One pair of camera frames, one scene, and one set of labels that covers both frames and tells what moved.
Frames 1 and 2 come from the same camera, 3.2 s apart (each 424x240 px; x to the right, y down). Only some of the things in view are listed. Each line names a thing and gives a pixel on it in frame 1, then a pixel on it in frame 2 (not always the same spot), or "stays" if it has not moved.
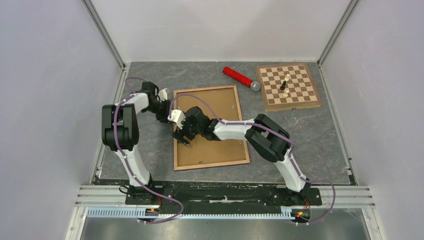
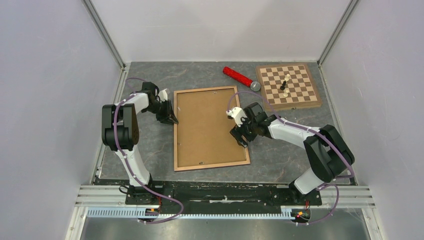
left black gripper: x=163 y=118 stays
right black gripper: x=180 y=135 -> x=238 y=132
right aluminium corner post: x=344 y=20 stays
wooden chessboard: x=302 y=93 stays
